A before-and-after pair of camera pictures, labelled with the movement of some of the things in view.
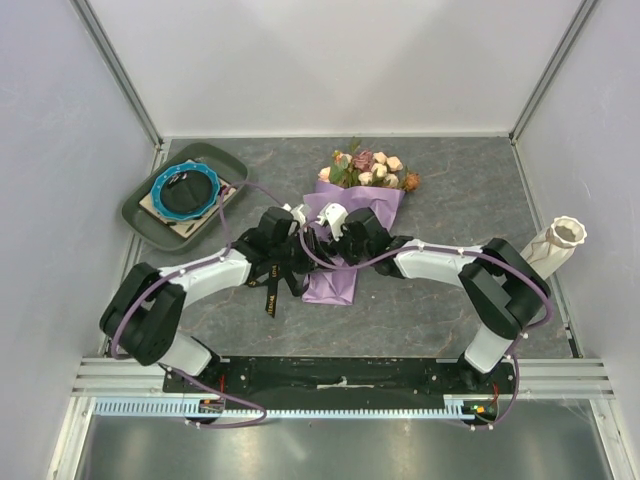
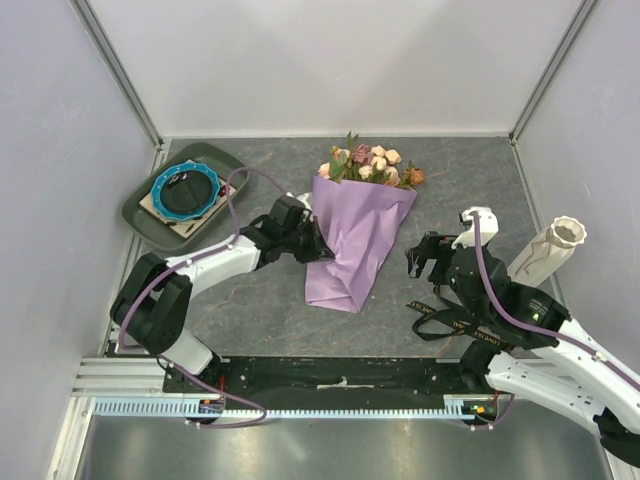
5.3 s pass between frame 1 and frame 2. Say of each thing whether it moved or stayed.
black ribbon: moved
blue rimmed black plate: stayed
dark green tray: stayed
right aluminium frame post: stayed
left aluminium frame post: stayed
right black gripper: moved
